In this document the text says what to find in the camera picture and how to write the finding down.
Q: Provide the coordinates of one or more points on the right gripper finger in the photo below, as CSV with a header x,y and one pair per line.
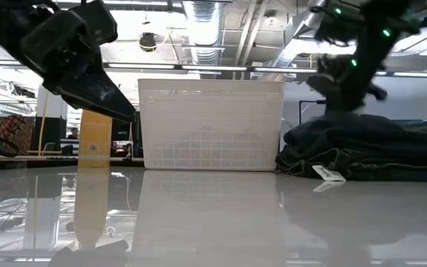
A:
x,y
354,105
336,104

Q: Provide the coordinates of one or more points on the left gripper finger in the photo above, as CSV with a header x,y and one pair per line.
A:
x,y
98,96

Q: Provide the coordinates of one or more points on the black zip jacket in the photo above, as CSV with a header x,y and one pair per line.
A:
x,y
365,130

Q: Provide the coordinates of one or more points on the dark blue jeans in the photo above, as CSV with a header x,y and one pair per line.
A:
x,y
384,167

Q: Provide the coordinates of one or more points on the white paper tag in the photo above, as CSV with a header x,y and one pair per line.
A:
x,y
328,173

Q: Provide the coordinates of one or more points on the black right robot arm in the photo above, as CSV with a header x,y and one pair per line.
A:
x,y
387,15

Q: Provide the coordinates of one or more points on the white perforated laundry basket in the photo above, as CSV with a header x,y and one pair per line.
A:
x,y
213,126

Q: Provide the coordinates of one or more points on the orange spray bottle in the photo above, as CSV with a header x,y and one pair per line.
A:
x,y
95,141

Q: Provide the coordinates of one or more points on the person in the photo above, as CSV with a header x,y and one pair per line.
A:
x,y
73,133

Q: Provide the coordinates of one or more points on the black ceiling dome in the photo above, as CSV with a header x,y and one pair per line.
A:
x,y
148,41

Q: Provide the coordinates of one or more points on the red patterned cloth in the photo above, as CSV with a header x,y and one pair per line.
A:
x,y
15,131

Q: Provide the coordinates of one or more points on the long linear ceiling light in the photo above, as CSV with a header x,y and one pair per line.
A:
x,y
213,68

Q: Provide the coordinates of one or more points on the black metal stand frame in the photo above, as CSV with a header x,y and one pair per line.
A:
x,y
306,101

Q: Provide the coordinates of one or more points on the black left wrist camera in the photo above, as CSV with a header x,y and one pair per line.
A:
x,y
96,22

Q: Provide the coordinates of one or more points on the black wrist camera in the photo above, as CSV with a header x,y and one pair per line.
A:
x,y
337,22
96,22

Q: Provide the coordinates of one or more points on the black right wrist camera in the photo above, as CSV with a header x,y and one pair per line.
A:
x,y
337,22

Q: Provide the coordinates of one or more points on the smooth silver ceiling duct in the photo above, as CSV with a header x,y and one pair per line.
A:
x,y
295,33

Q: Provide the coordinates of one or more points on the corrugated silver ceiling duct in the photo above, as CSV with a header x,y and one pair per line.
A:
x,y
203,33

